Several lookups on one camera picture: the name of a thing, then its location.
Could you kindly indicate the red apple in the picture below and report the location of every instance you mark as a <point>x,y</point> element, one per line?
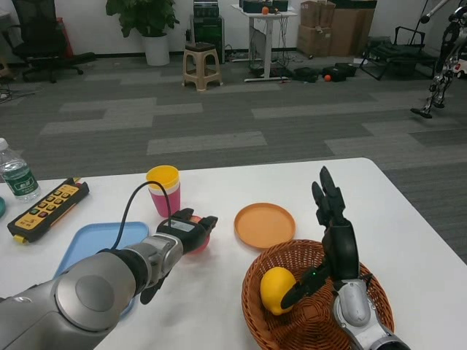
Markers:
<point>200,246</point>

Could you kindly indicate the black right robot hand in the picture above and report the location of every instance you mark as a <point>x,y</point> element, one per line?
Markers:
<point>341,248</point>

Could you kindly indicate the large black floor case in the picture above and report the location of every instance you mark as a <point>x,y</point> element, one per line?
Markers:
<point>341,70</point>

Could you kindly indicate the yellow plastic cup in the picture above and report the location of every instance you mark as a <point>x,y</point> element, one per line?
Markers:
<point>164,175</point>

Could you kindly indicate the white standing desk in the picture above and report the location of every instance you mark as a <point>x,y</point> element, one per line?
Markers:
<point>266,40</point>

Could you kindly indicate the teal round object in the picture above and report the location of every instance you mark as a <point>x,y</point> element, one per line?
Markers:
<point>1,206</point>

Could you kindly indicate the pink plastic cup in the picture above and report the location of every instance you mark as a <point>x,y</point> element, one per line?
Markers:
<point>173,200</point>

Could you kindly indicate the black green cabinet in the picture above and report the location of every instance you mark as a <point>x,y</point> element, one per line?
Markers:
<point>209,36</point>

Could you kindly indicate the black folding cot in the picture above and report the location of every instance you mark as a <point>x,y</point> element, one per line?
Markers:
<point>397,54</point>

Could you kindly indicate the small black floor case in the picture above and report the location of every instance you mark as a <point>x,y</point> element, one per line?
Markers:
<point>305,74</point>

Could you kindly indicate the brown wicker basket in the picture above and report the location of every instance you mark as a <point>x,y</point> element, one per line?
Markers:
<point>303,324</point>

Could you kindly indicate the black equipment boxes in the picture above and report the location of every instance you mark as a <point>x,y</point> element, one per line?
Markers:
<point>255,5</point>

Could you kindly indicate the black office chair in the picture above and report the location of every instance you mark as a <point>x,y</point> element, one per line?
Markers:
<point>40,33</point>

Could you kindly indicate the green potted plant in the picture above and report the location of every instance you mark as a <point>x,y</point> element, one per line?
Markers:
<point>146,14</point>

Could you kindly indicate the black box with stripes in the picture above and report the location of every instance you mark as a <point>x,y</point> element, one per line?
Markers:
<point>206,9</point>

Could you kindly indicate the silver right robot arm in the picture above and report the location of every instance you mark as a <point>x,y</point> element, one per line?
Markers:
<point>355,310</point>

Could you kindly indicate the silver black humanoid robot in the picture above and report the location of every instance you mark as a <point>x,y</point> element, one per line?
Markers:
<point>447,54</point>

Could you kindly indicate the yellow lemon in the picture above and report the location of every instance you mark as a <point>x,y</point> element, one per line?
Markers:
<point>273,288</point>

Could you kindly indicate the orange round plate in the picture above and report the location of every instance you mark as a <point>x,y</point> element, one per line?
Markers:
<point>264,226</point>

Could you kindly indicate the white wheeled vehicle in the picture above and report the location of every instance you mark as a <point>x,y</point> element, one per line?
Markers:
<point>461,70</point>

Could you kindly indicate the stacked cardboard boxes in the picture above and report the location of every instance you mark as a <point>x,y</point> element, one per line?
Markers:
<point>339,29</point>

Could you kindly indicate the beige plastic stool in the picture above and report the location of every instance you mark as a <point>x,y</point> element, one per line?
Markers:
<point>200,67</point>

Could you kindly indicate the red panel behind chair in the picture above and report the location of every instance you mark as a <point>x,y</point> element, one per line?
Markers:
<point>66,38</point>

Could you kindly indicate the black pole stand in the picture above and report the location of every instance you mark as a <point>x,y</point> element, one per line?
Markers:
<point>423,18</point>

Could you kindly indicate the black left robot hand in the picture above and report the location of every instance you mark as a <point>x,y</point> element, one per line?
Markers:
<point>189,231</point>

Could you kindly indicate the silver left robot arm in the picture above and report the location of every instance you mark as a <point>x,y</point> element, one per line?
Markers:
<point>91,291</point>

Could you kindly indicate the clear water bottle green label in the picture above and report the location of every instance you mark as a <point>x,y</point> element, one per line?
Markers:
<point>20,178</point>

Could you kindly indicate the yellow black remote control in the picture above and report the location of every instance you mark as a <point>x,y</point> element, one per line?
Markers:
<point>44,211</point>

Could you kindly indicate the light blue tray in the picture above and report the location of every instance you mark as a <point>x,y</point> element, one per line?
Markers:
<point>95,240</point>

